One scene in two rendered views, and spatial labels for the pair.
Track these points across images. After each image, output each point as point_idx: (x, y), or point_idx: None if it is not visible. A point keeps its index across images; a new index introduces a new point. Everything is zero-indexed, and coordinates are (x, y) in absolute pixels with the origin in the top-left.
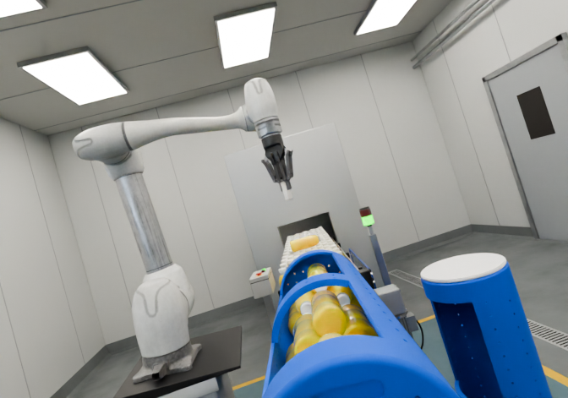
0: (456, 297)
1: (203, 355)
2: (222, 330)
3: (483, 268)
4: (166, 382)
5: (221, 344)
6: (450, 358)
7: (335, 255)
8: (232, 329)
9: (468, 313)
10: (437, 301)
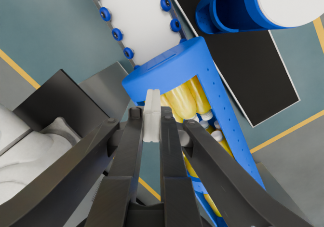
0: (272, 28)
1: (79, 127)
2: (47, 83)
3: (319, 2)
4: None
5: (78, 110)
6: None
7: (205, 84)
8: (56, 78)
9: None
10: (253, 20)
